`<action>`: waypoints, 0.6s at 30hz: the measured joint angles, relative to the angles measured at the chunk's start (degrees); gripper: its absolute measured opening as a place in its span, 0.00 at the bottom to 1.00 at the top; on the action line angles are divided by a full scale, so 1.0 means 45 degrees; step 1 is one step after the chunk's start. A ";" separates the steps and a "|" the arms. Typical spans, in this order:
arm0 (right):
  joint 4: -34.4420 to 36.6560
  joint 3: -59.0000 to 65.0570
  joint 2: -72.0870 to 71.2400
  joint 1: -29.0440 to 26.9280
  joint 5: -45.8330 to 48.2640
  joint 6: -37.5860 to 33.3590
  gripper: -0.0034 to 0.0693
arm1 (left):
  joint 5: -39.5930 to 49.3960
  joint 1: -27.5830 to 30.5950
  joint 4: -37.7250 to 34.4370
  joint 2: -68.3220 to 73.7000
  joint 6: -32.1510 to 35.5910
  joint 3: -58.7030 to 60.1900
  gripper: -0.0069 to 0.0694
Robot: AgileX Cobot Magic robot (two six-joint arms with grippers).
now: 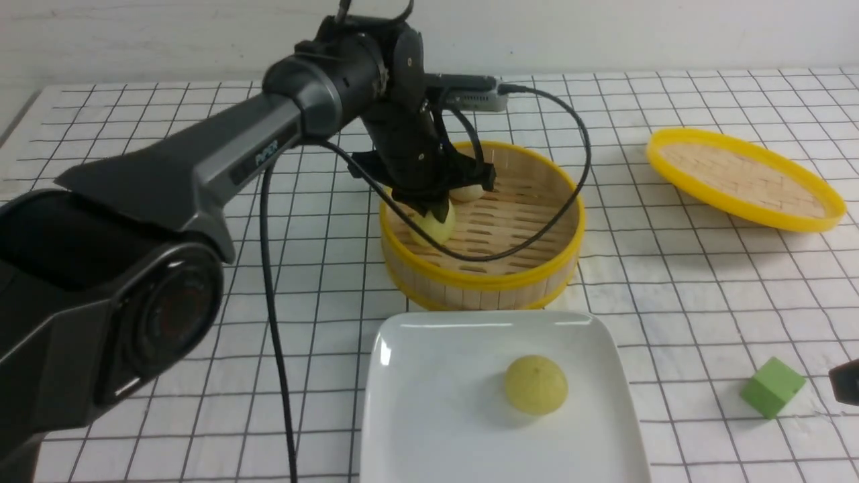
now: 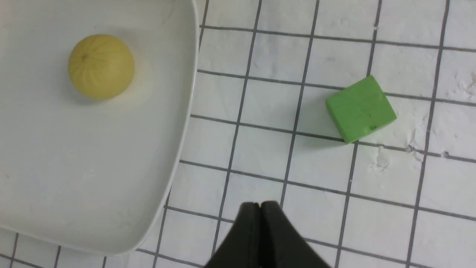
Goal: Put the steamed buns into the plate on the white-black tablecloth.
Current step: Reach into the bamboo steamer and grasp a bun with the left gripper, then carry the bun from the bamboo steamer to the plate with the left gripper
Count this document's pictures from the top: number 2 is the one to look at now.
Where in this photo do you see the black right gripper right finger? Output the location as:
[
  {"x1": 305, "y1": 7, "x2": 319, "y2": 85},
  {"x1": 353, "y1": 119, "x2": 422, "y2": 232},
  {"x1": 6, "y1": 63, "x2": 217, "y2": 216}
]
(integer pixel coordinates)
[{"x1": 260, "y1": 201, "x2": 330, "y2": 268}]

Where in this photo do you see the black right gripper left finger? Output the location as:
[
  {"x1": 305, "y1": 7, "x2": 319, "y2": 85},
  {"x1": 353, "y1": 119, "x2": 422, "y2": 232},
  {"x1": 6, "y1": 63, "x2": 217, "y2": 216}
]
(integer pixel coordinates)
[{"x1": 205, "y1": 202, "x2": 261, "y2": 268}]

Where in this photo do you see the yellow steamed bun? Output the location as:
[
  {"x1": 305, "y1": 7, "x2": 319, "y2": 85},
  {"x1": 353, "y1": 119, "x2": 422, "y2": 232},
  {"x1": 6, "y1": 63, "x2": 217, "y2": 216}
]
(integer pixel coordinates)
[{"x1": 68, "y1": 34, "x2": 135, "y2": 100}]

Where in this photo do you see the white square plate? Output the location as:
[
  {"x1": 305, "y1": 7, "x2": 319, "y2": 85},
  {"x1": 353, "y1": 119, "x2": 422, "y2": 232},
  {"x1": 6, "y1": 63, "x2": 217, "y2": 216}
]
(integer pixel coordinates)
[{"x1": 0, "y1": 0, "x2": 198, "y2": 255}]

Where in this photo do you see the white grid tablecloth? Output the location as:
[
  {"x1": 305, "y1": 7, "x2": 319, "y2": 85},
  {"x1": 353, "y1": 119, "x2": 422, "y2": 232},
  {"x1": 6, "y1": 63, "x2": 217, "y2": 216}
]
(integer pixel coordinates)
[{"x1": 1, "y1": 0, "x2": 475, "y2": 268}]

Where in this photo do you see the green foam cube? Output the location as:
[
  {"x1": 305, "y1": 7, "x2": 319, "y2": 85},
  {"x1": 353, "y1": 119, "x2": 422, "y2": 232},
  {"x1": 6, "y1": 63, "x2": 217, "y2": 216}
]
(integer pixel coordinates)
[{"x1": 326, "y1": 75, "x2": 397, "y2": 144}]

